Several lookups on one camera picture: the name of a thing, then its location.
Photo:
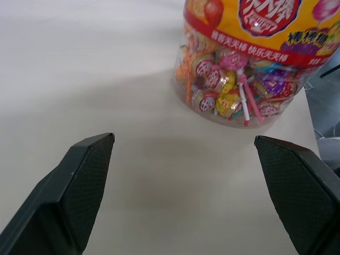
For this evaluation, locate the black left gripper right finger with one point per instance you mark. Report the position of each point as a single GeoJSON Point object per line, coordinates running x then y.
{"type": "Point", "coordinates": [297, 191]}

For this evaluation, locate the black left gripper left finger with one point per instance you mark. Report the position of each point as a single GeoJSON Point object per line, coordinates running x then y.
{"type": "Point", "coordinates": [66, 191]}

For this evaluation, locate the clear plastic lollipop jar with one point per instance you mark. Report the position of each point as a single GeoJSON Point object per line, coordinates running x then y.
{"type": "Point", "coordinates": [255, 53]}

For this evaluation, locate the pink wrapped lollipop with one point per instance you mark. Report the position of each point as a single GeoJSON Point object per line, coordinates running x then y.
{"type": "Point", "coordinates": [231, 61]}

